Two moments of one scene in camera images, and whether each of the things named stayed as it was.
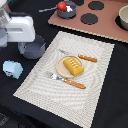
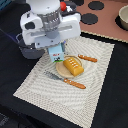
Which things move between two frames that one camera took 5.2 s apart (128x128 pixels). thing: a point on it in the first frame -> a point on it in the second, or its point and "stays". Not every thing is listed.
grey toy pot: (33, 50) stays
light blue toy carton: (12, 68) -> (56, 53)
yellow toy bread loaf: (73, 66) stays
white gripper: (20, 29) -> (50, 28)
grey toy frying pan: (64, 14) stays
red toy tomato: (61, 6) stays
